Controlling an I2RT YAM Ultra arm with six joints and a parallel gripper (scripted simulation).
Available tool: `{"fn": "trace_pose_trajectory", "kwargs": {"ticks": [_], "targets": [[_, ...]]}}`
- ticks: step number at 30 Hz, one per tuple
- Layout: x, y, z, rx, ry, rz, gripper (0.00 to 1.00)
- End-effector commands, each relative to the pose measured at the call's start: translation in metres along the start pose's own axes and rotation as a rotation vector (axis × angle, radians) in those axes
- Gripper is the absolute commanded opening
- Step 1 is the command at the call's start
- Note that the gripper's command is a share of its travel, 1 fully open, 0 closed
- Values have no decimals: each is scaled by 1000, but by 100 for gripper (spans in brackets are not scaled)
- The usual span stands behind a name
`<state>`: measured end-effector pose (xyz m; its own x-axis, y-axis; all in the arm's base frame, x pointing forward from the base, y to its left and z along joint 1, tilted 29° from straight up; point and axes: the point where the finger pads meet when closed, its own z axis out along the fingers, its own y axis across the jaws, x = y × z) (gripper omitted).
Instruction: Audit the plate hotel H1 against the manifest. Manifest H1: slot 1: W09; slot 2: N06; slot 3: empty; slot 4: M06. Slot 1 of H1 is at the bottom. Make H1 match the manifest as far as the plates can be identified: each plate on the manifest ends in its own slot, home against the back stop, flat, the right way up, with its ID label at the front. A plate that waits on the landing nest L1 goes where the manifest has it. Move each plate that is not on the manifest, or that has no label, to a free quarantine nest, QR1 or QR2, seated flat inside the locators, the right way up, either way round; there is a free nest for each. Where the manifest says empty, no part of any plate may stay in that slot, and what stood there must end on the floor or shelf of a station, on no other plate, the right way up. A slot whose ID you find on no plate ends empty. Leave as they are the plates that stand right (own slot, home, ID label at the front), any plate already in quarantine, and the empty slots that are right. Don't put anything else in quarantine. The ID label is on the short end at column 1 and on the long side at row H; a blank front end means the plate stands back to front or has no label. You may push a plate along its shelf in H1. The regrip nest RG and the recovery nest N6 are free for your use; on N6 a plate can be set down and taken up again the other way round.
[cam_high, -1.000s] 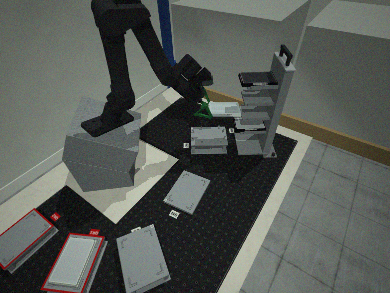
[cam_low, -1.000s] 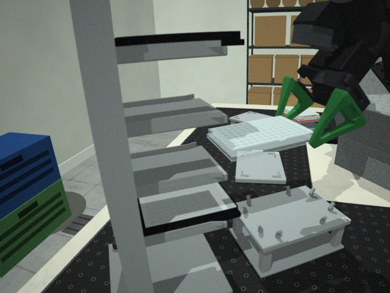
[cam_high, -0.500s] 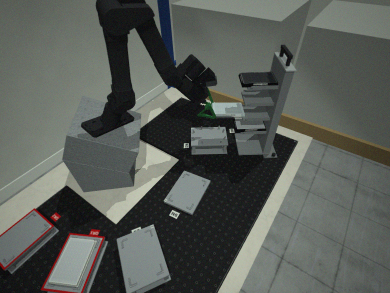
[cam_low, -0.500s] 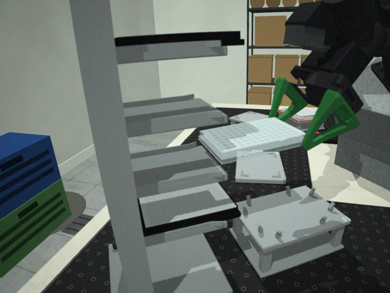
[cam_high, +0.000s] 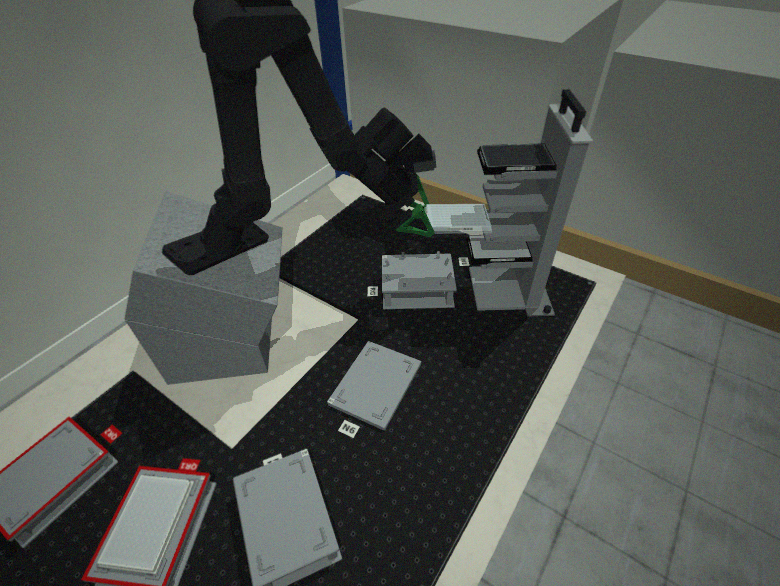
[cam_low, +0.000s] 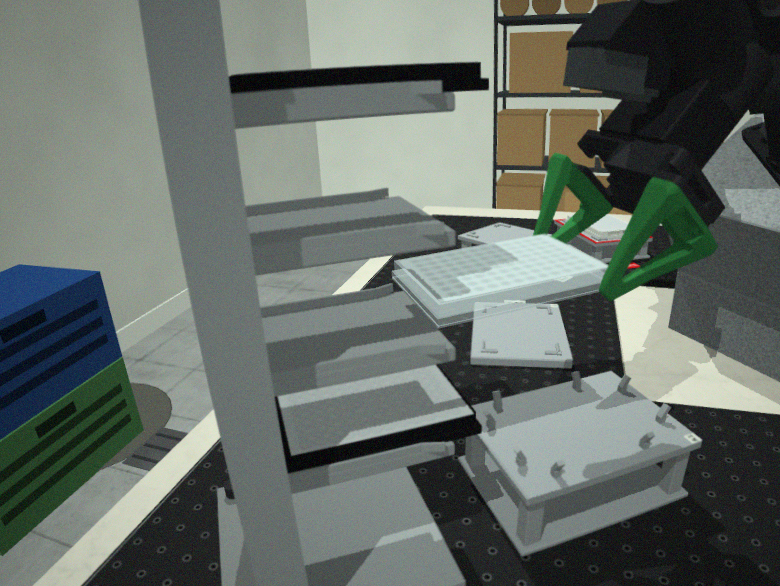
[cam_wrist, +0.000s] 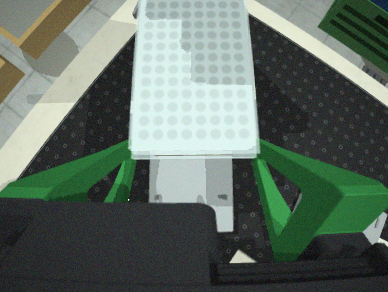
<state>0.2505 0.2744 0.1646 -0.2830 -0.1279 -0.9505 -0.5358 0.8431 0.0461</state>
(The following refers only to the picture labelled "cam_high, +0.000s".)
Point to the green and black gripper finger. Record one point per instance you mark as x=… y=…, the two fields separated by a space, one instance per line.
x=422 y=194
x=417 y=212

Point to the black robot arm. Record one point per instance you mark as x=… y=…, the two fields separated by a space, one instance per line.
x=236 y=41

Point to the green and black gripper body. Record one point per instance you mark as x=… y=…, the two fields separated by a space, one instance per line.
x=393 y=207

